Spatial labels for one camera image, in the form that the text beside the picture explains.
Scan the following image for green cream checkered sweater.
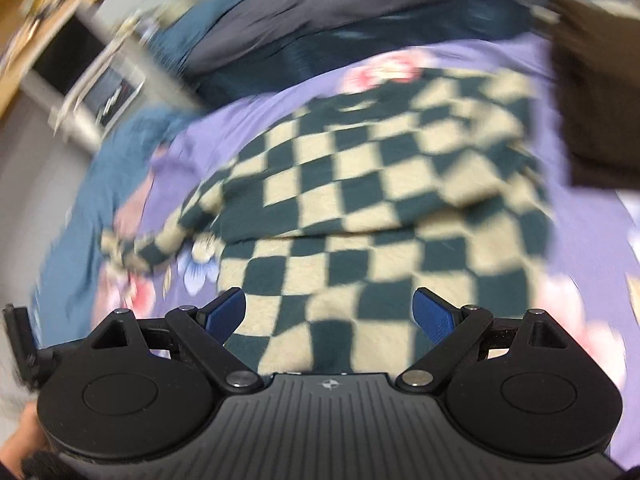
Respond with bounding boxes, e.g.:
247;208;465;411
100;67;566;376

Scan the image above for folded dark brown garment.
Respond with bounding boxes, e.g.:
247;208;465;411
547;0;640;191

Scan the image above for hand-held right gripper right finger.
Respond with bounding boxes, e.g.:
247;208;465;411
395;287;573;393

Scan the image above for purple floral blanket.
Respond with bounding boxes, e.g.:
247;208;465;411
92;35;640;471

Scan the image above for teal blanket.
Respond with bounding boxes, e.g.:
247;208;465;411
30;0;256;351

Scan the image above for dark navy garment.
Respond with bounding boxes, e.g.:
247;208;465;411
192;0;556;106

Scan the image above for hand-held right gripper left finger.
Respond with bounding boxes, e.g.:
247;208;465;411
85;287;263;393

